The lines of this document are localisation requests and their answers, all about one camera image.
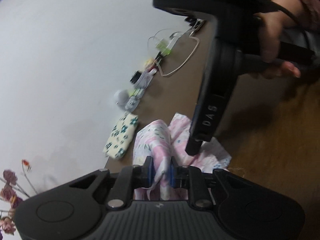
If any pink floral white garment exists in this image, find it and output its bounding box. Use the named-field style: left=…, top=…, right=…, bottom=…
left=132, top=113, right=231, bottom=201

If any person's right hand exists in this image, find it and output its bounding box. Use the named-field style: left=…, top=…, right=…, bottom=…
left=259, top=0, right=310, bottom=79

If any green translucent charger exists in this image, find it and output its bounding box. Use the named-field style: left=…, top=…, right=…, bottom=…
left=156, top=39, right=171, bottom=56

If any folded cream green-flower cloth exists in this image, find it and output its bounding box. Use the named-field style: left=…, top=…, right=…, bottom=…
left=103, top=112, right=139, bottom=160

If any white round robot toy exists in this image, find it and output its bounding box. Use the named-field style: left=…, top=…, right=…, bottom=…
left=114, top=89, right=129, bottom=107

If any white charging cable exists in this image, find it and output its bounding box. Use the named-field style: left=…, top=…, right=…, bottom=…
left=147, top=28, right=201, bottom=78

